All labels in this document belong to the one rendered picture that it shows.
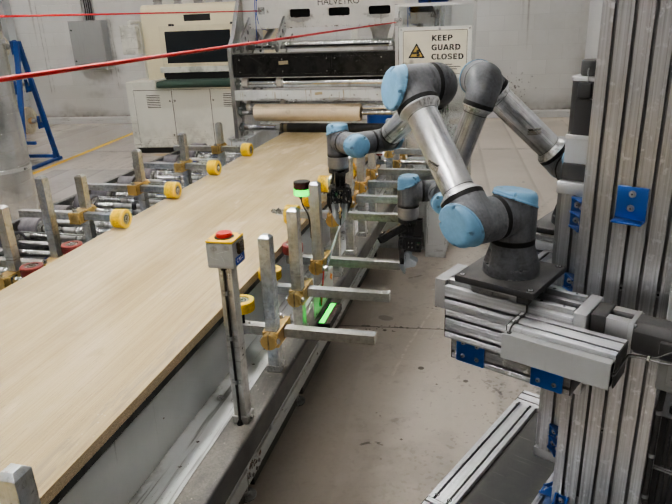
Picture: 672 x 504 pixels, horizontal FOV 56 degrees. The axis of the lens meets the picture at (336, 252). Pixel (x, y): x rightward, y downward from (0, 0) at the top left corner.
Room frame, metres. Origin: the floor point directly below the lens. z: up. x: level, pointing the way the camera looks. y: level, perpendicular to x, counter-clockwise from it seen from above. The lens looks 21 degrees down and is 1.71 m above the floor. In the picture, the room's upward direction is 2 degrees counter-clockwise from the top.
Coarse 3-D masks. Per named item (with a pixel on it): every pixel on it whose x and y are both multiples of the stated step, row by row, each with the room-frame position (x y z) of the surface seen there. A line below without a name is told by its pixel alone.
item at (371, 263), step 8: (288, 256) 2.22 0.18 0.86; (304, 256) 2.21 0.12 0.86; (328, 256) 2.20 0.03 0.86; (336, 256) 2.20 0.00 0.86; (304, 264) 2.21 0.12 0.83; (336, 264) 2.17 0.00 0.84; (344, 264) 2.17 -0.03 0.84; (352, 264) 2.16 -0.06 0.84; (360, 264) 2.15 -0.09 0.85; (368, 264) 2.14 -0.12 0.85; (376, 264) 2.13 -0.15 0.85; (384, 264) 2.13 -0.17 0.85; (392, 264) 2.12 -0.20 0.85
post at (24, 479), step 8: (16, 464) 0.73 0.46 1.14; (0, 472) 0.71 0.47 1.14; (8, 472) 0.71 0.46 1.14; (16, 472) 0.71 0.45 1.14; (24, 472) 0.72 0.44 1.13; (32, 472) 0.73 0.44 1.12; (0, 480) 0.70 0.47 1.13; (8, 480) 0.70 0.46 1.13; (16, 480) 0.70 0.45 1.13; (24, 480) 0.71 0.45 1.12; (32, 480) 0.73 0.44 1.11; (0, 488) 0.70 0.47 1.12; (8, 488) 0.70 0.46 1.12; (16, 488) 0.70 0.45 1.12; (24, 488) 0.71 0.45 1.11; (32, 488) 0.72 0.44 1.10; (0, 496) 0.71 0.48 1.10; (8, 496) 0.70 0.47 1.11; (16, 496) 0.70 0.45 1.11; (24, 496) 0.71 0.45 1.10; (32, 496) 0.72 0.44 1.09
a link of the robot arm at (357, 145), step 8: (336, 136) 2.10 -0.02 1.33; (344, 136) 2.06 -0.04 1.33; (352, 136) 2.03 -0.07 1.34; (360, 136) 2.02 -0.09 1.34; (368, 136) 2.06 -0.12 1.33; (336, 144) 2.08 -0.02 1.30; (344, 144) 2.03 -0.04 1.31; (352, 144) 2.00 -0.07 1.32; (360, 144) 2.01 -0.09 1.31; (368, 144) 2.03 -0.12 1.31; (376, 144) 2.06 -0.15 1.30; (344, 152) 2.05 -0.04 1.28; (352, 152) 2.00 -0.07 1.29; (360, 152) 2.01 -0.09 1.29; (368, 152) 2.06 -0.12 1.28
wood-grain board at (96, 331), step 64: (192, 192) 3.06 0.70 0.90; (256, 192) 3.01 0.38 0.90; (64, 256) 2.21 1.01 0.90; (128, 256) 2.18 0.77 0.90; (192, 256) 2.16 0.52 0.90; (256, 256) 2.13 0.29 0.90; (0, 320) 1.69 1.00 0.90; (64, 320) 1.67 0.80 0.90; (128, 320) 1.65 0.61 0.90; (192, 320) 1.63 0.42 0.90; (0, 384) 1.33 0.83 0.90; (64, 384) 1.32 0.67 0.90; (128, 384) 1.31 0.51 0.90; (0, 448) 1.08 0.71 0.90; (64, 448) 1.07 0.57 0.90
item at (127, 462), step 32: (256, 288) 2.09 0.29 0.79; (256, 320) 2.07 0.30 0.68; (192, 352) 1.61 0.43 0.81; (224, 352) 1.80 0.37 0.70; (320, 352) 2.80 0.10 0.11; (160, 384) 1.43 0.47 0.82; (192, 384) 1.58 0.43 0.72; (160, 416) 1.41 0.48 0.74; (192, 416) 1.56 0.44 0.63; (288, 416) 2.38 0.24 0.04; (128, 448) 1.26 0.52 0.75; (160, 448) 1.39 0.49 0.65; (96, 480) 1.14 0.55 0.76; (128, 480) 1.24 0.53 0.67
